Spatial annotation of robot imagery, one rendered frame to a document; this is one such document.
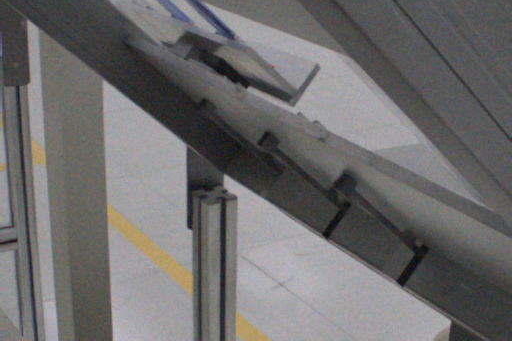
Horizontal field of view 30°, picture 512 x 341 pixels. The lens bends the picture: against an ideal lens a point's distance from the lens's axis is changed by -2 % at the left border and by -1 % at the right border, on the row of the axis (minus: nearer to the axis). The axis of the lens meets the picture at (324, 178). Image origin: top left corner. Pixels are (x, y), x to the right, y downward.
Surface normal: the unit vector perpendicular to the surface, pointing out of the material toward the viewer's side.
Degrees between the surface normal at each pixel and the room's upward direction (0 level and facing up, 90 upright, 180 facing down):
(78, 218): 90
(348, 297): 0
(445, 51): 90
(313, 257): 0
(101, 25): 90
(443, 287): 47
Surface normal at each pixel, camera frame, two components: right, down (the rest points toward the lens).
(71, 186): 0.63, 0.32
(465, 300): -0.56, -0.50
